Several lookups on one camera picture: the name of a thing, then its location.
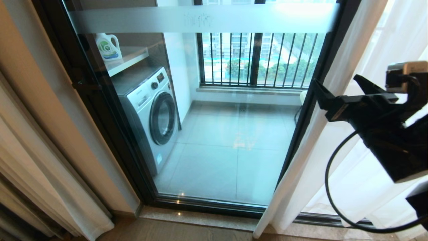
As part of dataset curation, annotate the white wall shelf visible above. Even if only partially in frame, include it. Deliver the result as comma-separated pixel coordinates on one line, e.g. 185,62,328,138
103,46,150,78

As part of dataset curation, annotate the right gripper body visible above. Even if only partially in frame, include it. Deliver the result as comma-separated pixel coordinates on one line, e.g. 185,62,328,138
324,93,428,184

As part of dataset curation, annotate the white sheer curtain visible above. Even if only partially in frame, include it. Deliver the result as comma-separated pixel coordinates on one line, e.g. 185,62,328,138
253,0,428,240

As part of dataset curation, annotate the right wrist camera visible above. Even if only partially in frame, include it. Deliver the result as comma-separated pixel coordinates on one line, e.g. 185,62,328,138
385,61,428,112

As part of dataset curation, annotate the white detergent bottle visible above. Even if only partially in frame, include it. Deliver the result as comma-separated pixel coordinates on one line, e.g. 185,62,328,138
95,33,123,62

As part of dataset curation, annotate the beige pleated curtain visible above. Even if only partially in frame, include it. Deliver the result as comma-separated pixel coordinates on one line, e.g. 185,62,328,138
0,69,115,241

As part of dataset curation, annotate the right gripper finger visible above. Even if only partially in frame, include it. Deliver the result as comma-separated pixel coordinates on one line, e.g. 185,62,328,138
353,74,399,101
312,79,337,111

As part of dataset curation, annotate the black framed glass sliding door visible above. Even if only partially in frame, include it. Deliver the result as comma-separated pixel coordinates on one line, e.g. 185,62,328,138
33,0,375,226

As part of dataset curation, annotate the white front-load washing machine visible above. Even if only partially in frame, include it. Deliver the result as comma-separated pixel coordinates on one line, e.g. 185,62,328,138
112,66,182,177

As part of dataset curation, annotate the black cable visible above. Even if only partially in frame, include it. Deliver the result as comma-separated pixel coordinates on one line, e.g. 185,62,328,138
325,131,428,234

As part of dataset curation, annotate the black balcony railing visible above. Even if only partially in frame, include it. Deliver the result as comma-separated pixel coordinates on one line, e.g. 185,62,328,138
195,0,327,89

